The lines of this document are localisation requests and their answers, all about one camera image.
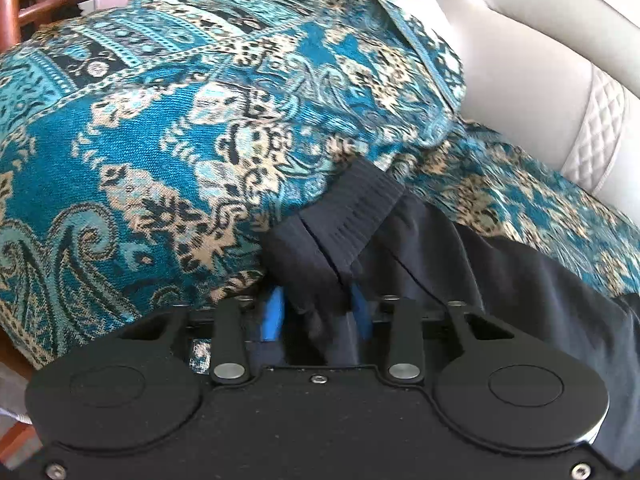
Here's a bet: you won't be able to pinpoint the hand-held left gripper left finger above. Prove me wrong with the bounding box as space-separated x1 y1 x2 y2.
122 284 287 387

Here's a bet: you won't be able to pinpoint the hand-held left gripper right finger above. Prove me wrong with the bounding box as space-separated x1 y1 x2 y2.
349 282 517 385

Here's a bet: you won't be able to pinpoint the black pants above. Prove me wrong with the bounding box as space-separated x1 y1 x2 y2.
262 157 640 476

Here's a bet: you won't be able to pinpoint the teal paisley patterned blanket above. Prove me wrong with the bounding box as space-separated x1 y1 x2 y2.
0 0 640 376

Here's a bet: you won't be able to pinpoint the beige leather sofa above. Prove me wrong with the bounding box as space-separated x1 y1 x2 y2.
425 0 640 211

